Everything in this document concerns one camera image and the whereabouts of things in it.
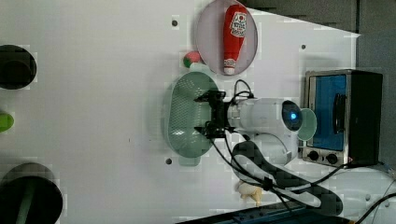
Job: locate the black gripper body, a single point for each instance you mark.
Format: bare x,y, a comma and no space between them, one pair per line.
219,123

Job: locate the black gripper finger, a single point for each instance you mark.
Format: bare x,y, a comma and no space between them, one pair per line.
206,97
207,131

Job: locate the green oval strainer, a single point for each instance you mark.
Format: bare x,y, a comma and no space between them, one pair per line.
182,114

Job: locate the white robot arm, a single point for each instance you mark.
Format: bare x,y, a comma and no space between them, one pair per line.
269,127

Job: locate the red strawberry near plate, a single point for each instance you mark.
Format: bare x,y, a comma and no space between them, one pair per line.
191,57

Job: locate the grey round plate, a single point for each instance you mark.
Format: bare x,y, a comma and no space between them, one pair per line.
209,37

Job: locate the peeled banana toy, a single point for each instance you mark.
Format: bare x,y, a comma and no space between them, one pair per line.
249,191

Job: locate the red ketchup bottle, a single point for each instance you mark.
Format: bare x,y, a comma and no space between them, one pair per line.
234,31

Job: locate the black toaster oven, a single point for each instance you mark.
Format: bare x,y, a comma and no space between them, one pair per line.
347,105

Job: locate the green object at edge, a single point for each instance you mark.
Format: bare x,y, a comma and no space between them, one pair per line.
6,122

